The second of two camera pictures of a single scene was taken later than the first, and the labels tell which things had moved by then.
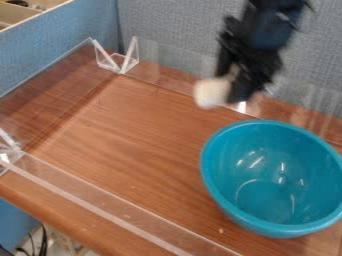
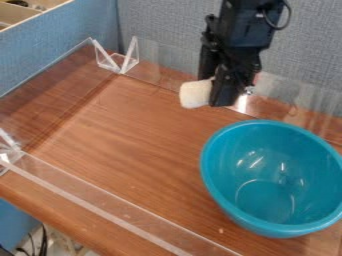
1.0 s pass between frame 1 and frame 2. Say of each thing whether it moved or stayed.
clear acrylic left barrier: stayed
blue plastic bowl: stayed
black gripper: moved
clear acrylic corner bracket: stayed
